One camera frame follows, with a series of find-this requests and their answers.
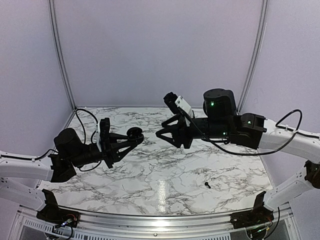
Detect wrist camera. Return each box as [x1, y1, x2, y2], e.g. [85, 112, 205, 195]
[95, 117, 111, 152]
[163, 92, 195, 119]

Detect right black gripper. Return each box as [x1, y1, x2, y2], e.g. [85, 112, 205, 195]
[155, 113, 231, 149]

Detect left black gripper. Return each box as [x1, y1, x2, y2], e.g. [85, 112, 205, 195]
[70, 132, 138, 169]

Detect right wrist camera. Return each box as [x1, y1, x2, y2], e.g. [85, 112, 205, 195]
[163, 92, 195, 119]

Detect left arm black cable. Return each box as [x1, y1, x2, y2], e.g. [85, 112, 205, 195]
[0, 107, 101, 172]

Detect aluminium corner post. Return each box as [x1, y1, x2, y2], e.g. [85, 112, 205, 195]
[237, 0, 270, 113]
[47, 0, 77, 111]

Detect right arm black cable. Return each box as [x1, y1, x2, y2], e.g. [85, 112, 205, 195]
[179, 109, 320, 157]

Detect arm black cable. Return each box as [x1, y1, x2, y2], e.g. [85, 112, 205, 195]
[179, 109, 320, 157]
[0, 107, 101, 172]

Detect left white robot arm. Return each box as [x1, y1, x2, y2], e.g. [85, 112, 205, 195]
[0, 127, 144, 223]

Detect aluminium front frame rail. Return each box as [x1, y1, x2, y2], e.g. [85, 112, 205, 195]
[14, 204, 295, 240]

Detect black earbud charging case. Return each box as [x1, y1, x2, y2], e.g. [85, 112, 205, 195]
[126, 127, 144, 144]

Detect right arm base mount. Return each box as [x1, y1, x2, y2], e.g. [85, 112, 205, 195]
[230, 191, 274, 229]

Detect left aluminium corner post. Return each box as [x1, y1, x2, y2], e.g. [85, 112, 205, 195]
[47, 0, 77, 111]

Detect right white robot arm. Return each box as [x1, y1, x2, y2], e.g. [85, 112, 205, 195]
[156, 88, 320, 224]

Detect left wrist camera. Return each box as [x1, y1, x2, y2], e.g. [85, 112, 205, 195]
[95, 117, 111, 152]

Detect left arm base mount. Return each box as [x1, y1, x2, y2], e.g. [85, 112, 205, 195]
[36, 189, 80, 228]

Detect right aluminium corner post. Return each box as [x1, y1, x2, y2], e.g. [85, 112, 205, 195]
[237, 0, 270, 113]

